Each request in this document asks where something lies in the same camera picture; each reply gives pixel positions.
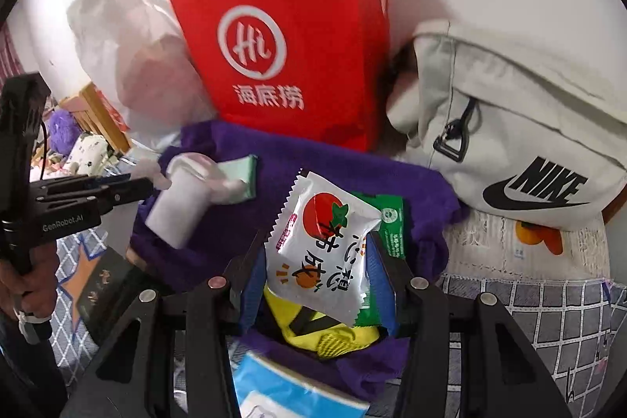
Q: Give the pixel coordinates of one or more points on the purple towel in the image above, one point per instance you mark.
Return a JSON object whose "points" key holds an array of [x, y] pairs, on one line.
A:
{"points": [[313, 158]]}

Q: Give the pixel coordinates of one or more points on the dark green box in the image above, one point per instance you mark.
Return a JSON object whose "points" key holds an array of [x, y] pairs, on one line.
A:
{"points": [[108, 290]]}

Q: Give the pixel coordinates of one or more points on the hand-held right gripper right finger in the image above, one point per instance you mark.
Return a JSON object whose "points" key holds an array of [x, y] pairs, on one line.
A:
{"points": [[379, 281]]}

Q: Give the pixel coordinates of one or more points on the blue tissue pack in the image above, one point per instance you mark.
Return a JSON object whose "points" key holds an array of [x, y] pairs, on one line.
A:
{"points": [[274, 383]]}

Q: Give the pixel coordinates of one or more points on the white sock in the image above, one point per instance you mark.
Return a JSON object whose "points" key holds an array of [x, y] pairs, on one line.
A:
{"points": [[176, 207]]}

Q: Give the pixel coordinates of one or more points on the green packet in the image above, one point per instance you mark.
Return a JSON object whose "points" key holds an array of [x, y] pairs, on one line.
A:
{"points": [[392, 222]]}

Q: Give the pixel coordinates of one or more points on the red paper bag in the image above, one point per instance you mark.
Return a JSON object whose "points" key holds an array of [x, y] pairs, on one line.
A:
{"points": [[294, 6]]}

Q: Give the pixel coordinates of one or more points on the mint green cloth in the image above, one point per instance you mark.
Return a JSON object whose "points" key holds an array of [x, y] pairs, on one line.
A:
{"points": [[240, 175]]}

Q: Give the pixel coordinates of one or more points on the white snack packet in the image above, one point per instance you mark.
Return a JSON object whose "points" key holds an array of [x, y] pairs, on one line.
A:
{"points": [[313, 261]]}

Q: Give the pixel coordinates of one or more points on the white pillow with orange print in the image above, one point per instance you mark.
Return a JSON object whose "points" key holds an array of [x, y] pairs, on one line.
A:
{"points": [[490, 241]]}

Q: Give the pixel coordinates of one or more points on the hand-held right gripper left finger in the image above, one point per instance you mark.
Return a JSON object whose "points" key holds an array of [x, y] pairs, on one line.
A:
{"points": [[250, 295]]}

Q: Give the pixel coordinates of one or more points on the beige sling bag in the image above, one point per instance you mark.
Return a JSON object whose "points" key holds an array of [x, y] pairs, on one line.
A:
{"points": [[514, 104]]}

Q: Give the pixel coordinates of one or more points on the person's left forearm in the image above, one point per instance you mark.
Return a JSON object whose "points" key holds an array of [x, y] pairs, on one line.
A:
{"points": [[24, 374]]}

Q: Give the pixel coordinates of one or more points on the purple plush toy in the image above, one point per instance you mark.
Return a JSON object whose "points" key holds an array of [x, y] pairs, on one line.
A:
{"points": [[66, 129]]}

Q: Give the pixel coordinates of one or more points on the person's left hand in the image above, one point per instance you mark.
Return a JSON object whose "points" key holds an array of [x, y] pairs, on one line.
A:
{"points": [[27, 288]]}

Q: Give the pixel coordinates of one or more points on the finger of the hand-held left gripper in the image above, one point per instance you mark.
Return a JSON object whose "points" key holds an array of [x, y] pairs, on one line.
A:
{"points": [[68, 187], [132, 191]]}

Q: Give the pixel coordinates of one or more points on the red striped curtain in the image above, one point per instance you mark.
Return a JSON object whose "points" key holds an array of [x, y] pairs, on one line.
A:
{"points": [[10, 50]]}

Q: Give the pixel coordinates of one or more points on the wooden cabinet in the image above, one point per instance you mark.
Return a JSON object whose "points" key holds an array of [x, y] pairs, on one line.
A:
{"points": [[98, 114]]}

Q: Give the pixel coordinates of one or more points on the white plastic bag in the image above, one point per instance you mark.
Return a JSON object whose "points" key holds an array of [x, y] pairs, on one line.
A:
{"points": [[147, 70]]}

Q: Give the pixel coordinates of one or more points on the wooden headboard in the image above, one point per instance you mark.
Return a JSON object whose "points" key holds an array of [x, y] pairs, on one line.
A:
{"points": [[611, 210]]}

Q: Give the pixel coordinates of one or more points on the white dotted cloth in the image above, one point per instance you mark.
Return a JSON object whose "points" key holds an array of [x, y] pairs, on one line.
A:
{"points": [[90, 153]]}

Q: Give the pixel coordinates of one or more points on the grey grid bedsheet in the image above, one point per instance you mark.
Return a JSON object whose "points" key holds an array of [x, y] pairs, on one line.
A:
{"points": [[539, 325]]}

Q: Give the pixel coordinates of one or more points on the yellow pouch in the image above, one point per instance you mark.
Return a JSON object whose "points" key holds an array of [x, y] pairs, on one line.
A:
{"points": [[338, 342]]}

